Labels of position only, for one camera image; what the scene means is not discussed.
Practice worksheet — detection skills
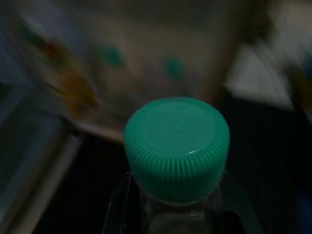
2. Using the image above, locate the large clear bottle teal cap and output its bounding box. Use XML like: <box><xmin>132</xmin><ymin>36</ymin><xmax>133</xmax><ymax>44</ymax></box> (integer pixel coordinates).
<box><xmin>103</xmin><ymin>96</ymin><xmax>231</xmax><ymax>234</ymax></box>

